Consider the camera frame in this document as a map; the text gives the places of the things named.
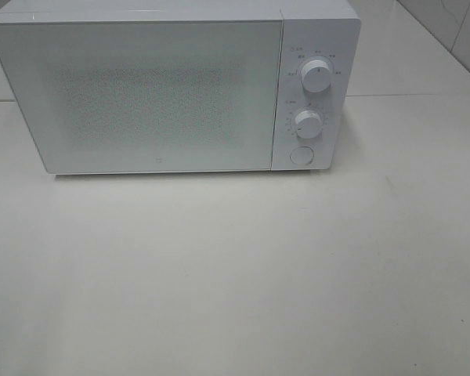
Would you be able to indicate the round white door button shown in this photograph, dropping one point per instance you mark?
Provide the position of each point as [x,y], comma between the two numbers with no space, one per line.
[302,156]

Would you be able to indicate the white timer knob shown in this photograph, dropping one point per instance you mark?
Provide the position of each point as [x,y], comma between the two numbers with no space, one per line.
[308,124]

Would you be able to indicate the white microwave door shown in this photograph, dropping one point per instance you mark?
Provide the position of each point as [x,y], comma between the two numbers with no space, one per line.
[146,97]

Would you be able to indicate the upper white power knob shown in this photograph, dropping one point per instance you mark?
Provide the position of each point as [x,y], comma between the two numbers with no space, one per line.
[316,74]

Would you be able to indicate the white microwave oven body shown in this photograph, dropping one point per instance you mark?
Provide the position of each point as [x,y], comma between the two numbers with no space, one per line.
[303,36]

